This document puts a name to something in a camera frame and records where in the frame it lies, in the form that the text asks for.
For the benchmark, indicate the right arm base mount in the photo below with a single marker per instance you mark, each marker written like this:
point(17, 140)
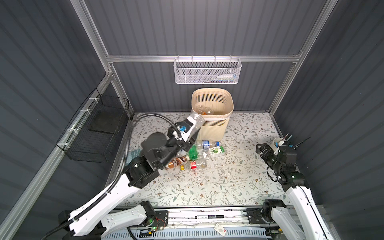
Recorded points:
point(256, 216)

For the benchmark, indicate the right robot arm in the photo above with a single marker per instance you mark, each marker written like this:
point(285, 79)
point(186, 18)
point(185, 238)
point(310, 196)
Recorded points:
point(313, 226)

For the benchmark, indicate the brown cola bottle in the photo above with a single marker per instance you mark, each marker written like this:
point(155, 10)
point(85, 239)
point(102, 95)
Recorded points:
point(177, 161)

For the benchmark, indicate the blue cap blue label bottle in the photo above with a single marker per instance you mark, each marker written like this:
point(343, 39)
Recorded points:
point(190, 126)

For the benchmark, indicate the white pen cup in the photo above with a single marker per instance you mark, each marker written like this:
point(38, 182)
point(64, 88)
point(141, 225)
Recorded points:
point(277, 142)

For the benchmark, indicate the green sprite bottle yellow cap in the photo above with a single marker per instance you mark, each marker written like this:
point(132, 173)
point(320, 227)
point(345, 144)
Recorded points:
point(193, 153)

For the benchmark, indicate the blue label water bottle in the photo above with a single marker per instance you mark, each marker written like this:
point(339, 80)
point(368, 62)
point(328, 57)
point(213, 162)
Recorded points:
point(206, 144)

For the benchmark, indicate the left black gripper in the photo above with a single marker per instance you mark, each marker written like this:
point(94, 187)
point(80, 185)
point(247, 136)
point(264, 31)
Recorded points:
point(186, 145)

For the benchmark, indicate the white tag card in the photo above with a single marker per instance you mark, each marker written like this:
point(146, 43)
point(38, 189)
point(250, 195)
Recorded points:
point(220, 230)

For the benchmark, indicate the red label clear bottle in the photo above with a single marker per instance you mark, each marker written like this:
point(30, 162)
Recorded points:
point(194, 165)

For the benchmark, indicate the white tube in basket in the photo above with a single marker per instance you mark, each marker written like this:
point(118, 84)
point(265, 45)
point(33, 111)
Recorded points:
point(227, 77)

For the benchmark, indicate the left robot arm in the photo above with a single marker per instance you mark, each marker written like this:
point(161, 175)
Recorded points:
point(94, 220)

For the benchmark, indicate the beige slatted waste bin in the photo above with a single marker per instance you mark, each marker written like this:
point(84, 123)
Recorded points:
point(214, 126)

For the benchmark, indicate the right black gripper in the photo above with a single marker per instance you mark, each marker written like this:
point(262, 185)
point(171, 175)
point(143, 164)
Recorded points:
point(270, 151)

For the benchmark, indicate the orange cap clear bottle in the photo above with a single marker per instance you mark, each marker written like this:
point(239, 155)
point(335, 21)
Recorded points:
point(205, 109)

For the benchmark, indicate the white wire mesh basket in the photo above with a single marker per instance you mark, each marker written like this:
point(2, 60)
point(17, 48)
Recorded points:
point(204, 71)

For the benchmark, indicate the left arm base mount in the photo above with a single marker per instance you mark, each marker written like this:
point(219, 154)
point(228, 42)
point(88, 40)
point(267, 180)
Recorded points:
point(160, 219)

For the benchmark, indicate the black wire basket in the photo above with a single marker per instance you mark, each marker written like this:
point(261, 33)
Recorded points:
point(97, 129)

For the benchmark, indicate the black marker on rail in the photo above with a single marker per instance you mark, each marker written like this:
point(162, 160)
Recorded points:
point(204, 217)

